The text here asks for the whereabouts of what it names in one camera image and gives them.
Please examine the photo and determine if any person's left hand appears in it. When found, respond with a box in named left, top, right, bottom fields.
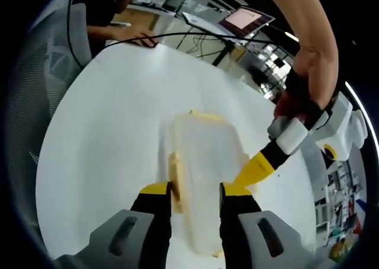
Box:
left=291, top=45, right=341, bottom=110

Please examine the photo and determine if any white mesh office chair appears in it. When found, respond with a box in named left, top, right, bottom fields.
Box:
left=8, top=2, right=93, bottom=225

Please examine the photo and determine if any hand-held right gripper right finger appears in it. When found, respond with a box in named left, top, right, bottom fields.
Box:
left=219, top=182, right=336, bottom=269

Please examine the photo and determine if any open silver laptop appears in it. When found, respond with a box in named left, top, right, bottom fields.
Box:
left=181, top=7, right=277, bottom=39

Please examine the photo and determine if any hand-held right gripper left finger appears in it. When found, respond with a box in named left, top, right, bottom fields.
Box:
left=54, top=182, right=174, bottom=269

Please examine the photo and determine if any black cable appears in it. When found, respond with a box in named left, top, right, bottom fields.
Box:
left=105, top=31, right=259, bottom=47
left=66, top=0, right=89, bottom=72

